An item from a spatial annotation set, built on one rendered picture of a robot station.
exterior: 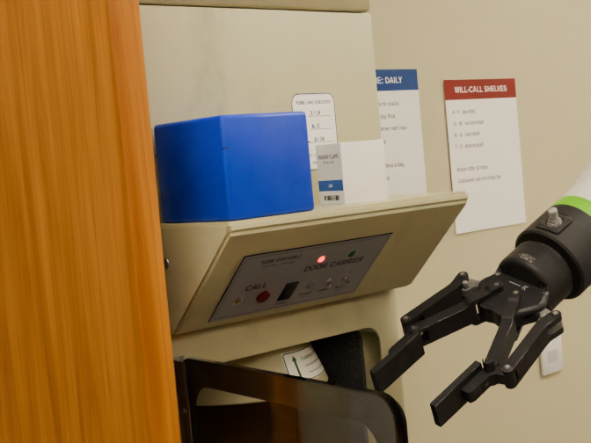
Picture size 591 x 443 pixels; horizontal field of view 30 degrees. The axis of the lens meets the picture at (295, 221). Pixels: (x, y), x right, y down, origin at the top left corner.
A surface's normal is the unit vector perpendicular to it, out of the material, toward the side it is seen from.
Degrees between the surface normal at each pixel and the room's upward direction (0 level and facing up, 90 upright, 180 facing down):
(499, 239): 90
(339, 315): 90
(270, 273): 135
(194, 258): 90
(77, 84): 90
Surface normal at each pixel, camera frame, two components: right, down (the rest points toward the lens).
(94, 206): -0.73, 0.10
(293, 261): 0.54, 0.69
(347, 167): 0.47, 0.00
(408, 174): 0.67, -0.02
